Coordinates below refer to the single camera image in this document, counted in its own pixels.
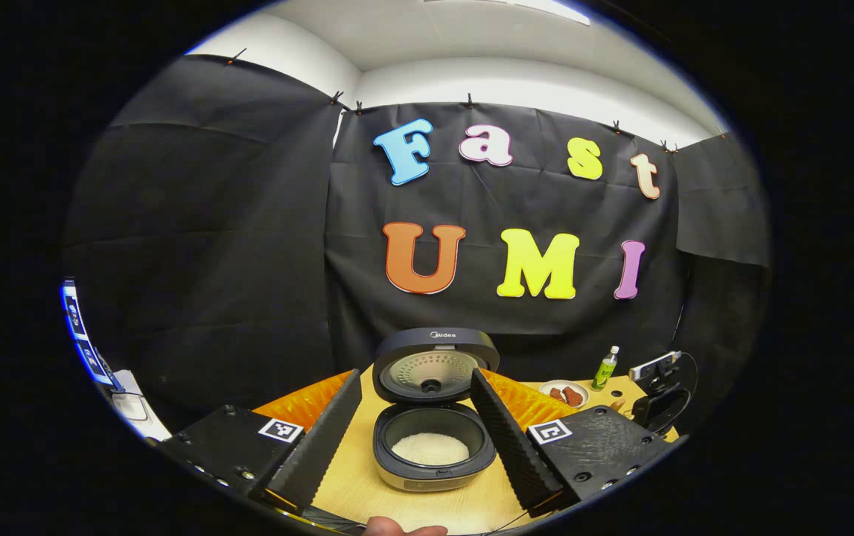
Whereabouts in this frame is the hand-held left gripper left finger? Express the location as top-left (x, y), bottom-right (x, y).
top-left (162, 368), bottom-right (363, 514)

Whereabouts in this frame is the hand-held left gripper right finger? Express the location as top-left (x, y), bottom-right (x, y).
top-left (469, 367), bottom-right (677, 518)

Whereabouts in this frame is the white raw rice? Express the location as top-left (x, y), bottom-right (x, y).
top-left (392, 433), bottom-right (471, 467)

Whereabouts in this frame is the dark grey rice cooker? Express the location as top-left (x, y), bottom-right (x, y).
top-left (372, 328), bottom-right (500, 493)

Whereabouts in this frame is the green drink bottle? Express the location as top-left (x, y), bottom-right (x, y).
top-left (592, 345), bottom-right (620, 392)

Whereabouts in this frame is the white round plate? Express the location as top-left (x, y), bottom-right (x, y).
top-left (538, 380), bottom-right (590, 409)

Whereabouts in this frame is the white plastic box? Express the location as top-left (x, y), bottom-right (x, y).
top-left (110, 370), bottom-right (171, 441)

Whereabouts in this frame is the black backdrop cloth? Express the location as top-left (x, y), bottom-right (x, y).
top-left (62, 54), bottom-right (772, 433)

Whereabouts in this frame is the computer monitor screen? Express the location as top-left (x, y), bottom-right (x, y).
top-left (62, 279), bottom-right (112, 385)

